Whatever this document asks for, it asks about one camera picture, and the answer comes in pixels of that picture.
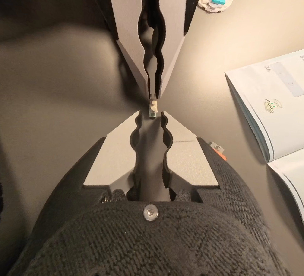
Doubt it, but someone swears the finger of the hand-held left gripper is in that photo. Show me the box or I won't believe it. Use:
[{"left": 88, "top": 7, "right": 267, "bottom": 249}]
[
  {"left": 154, "top": 0, "right": 190, "bottom": 98},
  {"left": 106, "top": 0, "right": 152, "bottom": 99}
]

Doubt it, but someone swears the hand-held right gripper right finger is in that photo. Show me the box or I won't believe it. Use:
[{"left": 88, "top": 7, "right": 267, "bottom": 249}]
[{"left": 161, "top": 111, "right": 219, "bottom": 193}]

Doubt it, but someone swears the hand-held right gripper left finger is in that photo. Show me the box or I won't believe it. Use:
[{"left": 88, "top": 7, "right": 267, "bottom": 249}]
[{"left": 83, "top": 111, "right": 142, "bottom": 194}]

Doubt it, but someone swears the small white lego plate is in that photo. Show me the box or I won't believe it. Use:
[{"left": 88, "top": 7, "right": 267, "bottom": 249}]
[{"left": 149, "top": 93, "right": 159, "bottom": 113}]

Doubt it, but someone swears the lego instruction booklet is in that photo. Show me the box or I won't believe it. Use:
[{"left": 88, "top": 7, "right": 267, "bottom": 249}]
[{"left": 224, "top": 49, "right": 304, "bottom": 225}]

